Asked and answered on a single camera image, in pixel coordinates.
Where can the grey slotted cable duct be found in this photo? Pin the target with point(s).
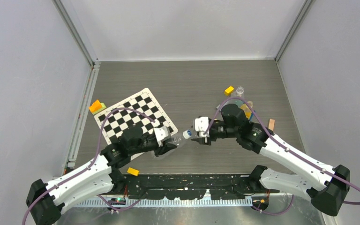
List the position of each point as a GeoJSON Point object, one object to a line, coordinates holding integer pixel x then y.
{"type": "Point", "coordinates": [203, 202]}

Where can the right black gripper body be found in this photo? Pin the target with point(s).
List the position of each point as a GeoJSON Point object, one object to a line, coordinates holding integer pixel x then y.
{"type": "Point", "coordinates": [219, 130]}

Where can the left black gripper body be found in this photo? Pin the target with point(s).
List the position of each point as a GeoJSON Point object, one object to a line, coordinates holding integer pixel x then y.
{"type": "Point", "coordinates": [148, 145]}

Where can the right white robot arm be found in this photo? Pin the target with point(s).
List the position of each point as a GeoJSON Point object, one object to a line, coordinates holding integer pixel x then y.
{"type": "Point", "coordinates": [312, 180]}

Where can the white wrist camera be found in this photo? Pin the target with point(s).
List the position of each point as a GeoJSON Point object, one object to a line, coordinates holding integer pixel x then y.
{"type": "Point", "coordinates": [161, 134]}
{"type": "Point", "coordinates": [201, 127]}

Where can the yellow block near base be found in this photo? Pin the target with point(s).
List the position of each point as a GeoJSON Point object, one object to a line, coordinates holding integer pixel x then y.
{"type": "Point", "coordinates": [133, 171]}

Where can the orange green block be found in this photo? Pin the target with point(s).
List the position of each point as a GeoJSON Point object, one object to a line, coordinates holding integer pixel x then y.
{"type": "Point", "coordinates": [96, 107]}

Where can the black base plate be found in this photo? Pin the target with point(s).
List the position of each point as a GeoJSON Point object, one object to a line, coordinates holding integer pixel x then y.
{"type": "Point", "coordinates": [188, 186]}

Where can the yellow juice bottle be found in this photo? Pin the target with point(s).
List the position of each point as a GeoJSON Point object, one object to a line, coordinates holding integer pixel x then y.
{"type": "Point", "coordinates": [247, 111]}

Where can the clear bottle blue cap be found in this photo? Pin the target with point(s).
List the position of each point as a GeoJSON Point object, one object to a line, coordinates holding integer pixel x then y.
{"type": "Point", "coordinates": [179, 139]}

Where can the clear plastic bottle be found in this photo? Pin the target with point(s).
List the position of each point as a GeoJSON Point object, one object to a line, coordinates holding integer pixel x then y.
{"type": "Point", "coordinates": [238, 93]}

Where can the tan wooden block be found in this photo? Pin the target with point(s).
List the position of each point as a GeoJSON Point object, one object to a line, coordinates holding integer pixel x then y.
{"type": "Point", "coordinates": [271, 124]}

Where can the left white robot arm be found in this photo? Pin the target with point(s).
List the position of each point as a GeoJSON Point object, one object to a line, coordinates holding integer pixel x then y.
{"type": "Point", "coordinates": [48, 201]}

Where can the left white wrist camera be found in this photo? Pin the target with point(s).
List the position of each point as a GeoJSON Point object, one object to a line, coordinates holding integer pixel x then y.
{"type": "Point", "coordinates": [161, 134]}

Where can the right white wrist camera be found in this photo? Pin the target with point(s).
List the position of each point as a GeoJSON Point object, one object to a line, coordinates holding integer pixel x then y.
{"type": "Point", "coordinates": [201, 127]}

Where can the black white chessboard mat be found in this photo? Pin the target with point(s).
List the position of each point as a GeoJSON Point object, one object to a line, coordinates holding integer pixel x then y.
{"type": "Point", "coordinates": [141, 109]}

